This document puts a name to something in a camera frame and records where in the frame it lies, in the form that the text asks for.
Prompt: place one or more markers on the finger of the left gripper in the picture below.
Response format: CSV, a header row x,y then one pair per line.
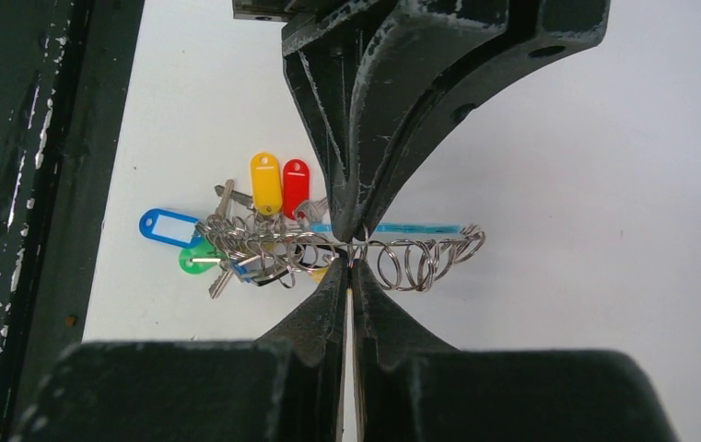
x,y
435,64
322,47

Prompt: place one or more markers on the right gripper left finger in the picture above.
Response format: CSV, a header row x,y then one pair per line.
x,y
286,385

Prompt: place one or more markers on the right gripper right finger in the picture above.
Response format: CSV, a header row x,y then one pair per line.
x,y
413,386

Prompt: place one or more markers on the blue handled metal keyring holder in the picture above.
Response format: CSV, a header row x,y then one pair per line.
x,y
402,257

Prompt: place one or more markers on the bunch of coloured tagged keys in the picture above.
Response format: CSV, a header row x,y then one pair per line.
x,y
255,237

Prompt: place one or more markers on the yellow tagged key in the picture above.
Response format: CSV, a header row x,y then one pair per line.
x,y
317,274

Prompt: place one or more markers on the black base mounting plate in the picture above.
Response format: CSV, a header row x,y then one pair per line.
x,y
65,68

